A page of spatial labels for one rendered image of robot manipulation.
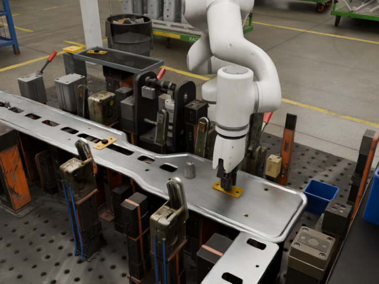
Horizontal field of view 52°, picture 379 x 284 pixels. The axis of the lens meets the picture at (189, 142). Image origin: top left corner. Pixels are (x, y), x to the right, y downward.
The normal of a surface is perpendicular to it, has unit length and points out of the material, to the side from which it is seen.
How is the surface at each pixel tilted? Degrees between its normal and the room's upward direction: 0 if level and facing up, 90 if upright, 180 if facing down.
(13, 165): 90
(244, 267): 0
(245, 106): 90
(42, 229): 0
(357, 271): 0
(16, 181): 90
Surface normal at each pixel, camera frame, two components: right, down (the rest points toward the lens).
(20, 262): 0.00, -0.86
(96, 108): -0.55, 0.42
